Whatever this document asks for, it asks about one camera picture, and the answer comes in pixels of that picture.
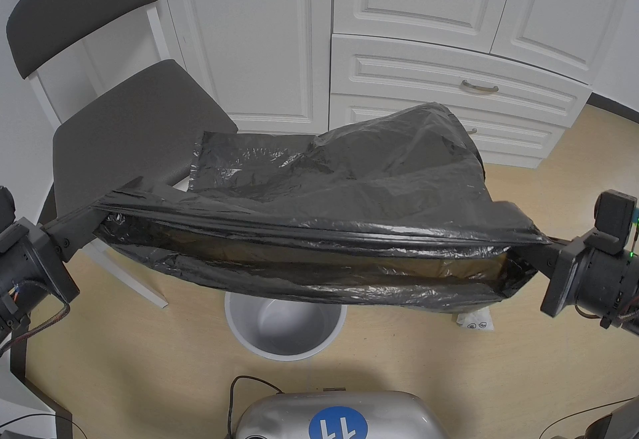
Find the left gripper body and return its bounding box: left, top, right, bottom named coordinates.
left=0, top=221, right=81, bottom=336

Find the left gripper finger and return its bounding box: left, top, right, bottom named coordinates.
left=41, top=205, right=110, bottom=263

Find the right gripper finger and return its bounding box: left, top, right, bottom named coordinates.
left=508, top=240, right=565, bottom=279

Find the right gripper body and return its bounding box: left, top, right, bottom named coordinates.
left=540, top=236, right=639, bottom=330

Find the black plastic bag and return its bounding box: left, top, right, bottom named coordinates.
left=92, top=103, right=553, bottom=311

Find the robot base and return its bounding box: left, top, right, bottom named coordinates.
left=235, top=389, right=448, bottom=439

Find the white trash bin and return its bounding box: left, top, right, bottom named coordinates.
left=224, top=290, right=348, bottom=361

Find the white printed wrapper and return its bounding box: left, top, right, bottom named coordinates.
left=452, top=310, right=495, bottom=332

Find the white chair with grey seat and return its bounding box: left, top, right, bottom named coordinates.
left=6, top=0, right=239, bottom=311

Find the white wardrobe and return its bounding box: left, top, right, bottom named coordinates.
left=42, top=0, right=639, bottom=171

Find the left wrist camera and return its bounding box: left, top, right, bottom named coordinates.
left=0, top=185, right=18, bottom=230

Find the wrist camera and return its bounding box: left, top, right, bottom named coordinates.
left=0, top=185, right=18, bottom=230
left=581, top=189, right=639, bottom=256

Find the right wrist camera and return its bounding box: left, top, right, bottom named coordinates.
left=581, top=189, right=639, bottom=256

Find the black cable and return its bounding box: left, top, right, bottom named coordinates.
left=227, top=375, right=286, bottom=434

